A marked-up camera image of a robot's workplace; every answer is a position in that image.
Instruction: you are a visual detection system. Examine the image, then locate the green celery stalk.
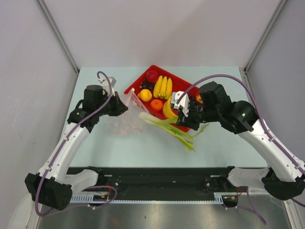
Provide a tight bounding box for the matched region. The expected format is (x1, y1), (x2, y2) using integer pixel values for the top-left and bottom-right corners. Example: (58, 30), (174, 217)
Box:
(138, 112), (209, 152)

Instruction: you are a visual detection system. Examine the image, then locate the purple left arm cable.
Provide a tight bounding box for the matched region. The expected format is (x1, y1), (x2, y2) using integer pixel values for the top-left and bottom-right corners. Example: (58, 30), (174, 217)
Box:
(34, 71), (115, 217)

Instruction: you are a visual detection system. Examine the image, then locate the yellow lemon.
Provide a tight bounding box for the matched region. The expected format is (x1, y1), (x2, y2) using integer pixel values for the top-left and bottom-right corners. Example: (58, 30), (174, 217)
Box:
(137, 89), (152, 102)

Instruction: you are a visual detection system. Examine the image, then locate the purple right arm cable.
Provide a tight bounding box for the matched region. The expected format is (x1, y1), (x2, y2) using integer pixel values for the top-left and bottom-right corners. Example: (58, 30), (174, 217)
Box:
(181, 73), (305, 208)

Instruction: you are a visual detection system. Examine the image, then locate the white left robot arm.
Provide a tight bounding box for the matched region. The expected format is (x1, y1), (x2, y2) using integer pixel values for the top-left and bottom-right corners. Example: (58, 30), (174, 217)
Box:
(25, 85), (128, 216)

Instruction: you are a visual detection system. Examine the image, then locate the red plastic tray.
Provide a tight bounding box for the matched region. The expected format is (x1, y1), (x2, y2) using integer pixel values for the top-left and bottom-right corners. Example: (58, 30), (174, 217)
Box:
(124, 65), (191, 120)

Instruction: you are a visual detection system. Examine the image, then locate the clear pink-dotted zip bag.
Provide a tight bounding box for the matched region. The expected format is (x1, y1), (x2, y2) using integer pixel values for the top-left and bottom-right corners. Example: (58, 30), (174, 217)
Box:
(106, 88), (149, 136)

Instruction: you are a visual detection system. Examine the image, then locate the white cable duct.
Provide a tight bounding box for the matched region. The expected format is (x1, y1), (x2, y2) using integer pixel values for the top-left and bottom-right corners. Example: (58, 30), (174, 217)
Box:
(71, 192), (224, 205)

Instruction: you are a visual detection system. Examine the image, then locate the orange fruit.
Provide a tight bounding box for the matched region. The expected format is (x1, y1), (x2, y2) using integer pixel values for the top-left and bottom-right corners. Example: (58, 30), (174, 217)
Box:
(150, 99), (163, 112)

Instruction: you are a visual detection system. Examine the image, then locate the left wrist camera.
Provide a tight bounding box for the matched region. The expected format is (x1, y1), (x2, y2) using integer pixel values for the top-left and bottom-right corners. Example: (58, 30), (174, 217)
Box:
(98, 77), (116, 94)

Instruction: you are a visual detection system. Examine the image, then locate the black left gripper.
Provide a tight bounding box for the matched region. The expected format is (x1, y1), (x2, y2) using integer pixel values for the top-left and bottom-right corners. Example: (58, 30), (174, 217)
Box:
(96, 91), (128, 116)

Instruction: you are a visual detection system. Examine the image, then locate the red apple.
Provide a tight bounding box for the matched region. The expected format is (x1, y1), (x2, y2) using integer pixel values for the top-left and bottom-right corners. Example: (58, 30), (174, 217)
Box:
(195, 94), (203, 104)

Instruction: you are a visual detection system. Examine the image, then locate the dark grape bunch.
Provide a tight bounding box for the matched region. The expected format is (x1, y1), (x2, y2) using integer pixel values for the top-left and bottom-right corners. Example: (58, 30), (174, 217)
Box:
(139, 79), (155, 90)

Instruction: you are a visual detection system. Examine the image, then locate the red pomegranate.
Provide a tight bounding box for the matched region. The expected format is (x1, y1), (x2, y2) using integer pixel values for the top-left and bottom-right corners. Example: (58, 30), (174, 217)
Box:
(146, 70), (159, 83)

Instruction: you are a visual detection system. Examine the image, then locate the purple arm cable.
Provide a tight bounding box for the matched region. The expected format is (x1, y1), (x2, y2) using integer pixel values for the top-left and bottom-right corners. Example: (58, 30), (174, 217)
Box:
(34, 71), (115, 217)
(181, 73), (305, 208)

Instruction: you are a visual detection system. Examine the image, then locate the curved yellow banana bunch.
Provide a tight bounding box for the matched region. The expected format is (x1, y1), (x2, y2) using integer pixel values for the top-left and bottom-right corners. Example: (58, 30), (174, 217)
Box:
(163, 96), (178, 119)

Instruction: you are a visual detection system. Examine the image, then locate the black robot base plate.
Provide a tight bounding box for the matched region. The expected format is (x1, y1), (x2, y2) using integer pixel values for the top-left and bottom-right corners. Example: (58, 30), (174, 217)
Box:
(85, 167), (248, 204)

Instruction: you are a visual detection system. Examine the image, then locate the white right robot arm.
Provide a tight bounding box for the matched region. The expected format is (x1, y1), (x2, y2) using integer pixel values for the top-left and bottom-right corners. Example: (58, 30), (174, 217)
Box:
(171, 82), (305, 200)

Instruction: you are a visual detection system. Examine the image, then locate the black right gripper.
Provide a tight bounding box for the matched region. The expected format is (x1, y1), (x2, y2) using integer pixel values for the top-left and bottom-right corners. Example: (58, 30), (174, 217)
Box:
(176, 101), (220, 131)

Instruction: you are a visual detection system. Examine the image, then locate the straight yellow banana bunch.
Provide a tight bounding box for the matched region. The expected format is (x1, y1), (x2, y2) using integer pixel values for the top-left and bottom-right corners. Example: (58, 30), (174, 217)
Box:
(153, 75), (173, 100)

